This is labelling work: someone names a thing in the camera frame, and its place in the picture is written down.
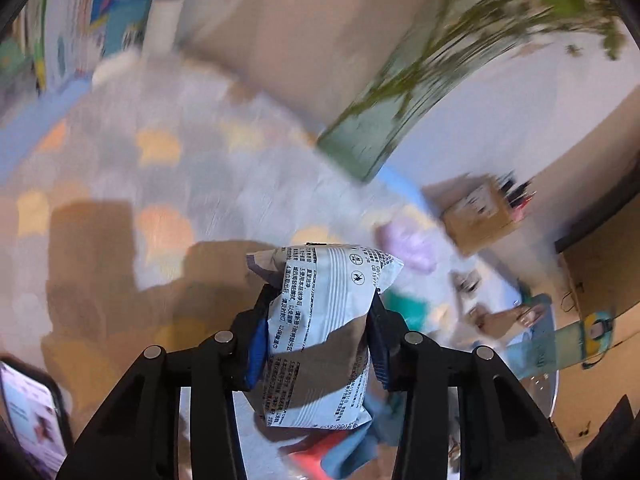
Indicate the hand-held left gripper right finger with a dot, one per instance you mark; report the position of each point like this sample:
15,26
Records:
381,360

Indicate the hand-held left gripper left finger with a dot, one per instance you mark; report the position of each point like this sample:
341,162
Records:
256,357

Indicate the white printed soft packet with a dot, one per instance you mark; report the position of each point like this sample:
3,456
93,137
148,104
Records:
320,310

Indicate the green soft packet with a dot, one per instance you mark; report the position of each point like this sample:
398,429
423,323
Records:
406,312

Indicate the blue soft packet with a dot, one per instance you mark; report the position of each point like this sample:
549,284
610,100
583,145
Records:
357,442

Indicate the purple soft pouch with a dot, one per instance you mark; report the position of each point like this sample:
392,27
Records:
407,245

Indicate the beige soft item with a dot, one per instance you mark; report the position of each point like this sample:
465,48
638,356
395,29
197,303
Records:
505,322

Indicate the red packet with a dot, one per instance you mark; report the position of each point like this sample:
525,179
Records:
315,455

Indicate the small grey packet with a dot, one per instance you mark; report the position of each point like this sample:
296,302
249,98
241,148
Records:
467,282

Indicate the light blue packet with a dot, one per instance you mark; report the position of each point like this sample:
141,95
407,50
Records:
545,352

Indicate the cardboard box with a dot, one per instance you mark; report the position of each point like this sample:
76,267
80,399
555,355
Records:
475,220

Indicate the bunch of pens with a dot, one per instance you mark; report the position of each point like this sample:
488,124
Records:
517,195

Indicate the yellow cartoon toy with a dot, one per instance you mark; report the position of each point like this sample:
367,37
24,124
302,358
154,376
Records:
599,332

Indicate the smartphone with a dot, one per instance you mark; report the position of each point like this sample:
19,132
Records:
30,415

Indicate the green glass vase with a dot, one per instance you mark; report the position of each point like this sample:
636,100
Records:
372,125

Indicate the dark wooden cabinet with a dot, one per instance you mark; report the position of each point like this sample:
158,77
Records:
605,265

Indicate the green plant stems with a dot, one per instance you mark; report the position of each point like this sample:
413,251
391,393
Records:
505,5

